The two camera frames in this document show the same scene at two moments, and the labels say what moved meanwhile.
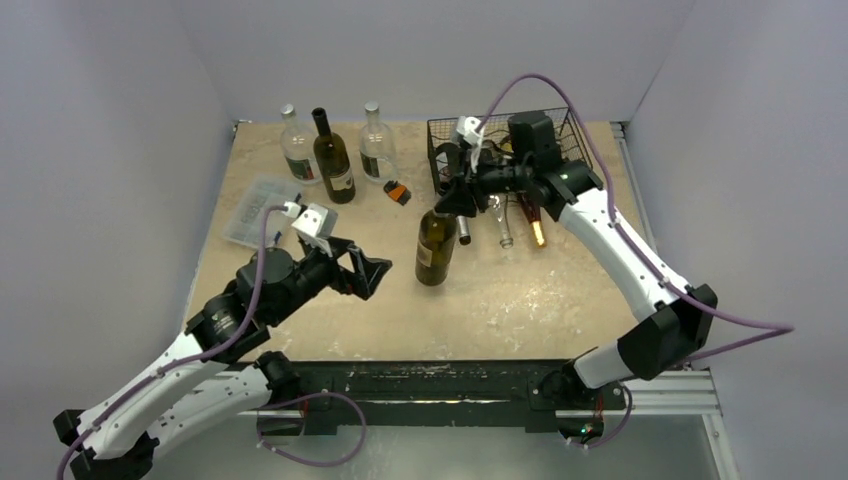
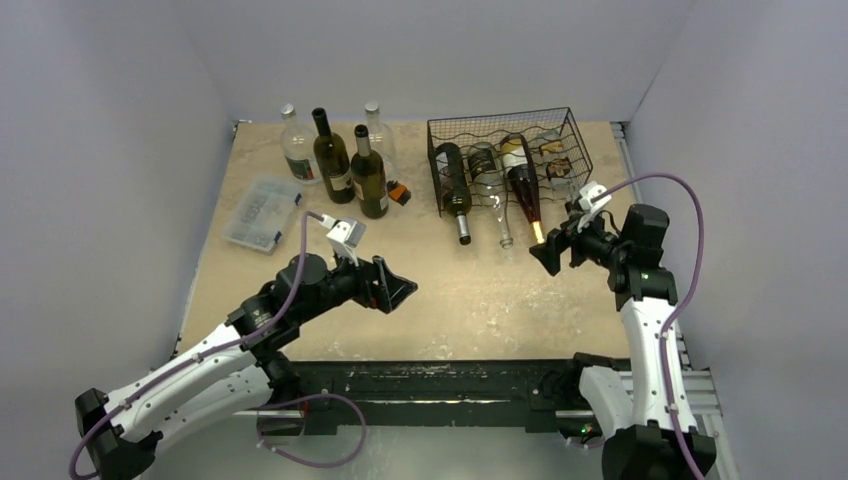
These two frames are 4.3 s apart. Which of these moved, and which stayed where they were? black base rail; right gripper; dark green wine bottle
Moved: right gripper
Stayed: dark green wine bottle; black base rail
